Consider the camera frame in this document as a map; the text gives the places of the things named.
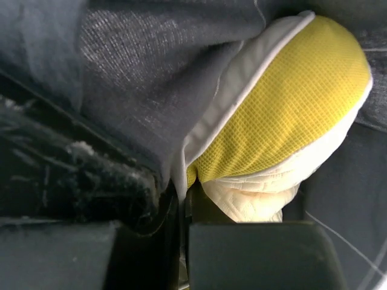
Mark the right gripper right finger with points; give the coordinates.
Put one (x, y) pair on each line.
(199, 209)

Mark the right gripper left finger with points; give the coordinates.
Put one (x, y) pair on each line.
(77, 212)

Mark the white pillow yellow edge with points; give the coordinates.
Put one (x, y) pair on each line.
(281, 108)

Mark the dark grey checked pillowcase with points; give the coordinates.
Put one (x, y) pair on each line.
(142, 73)

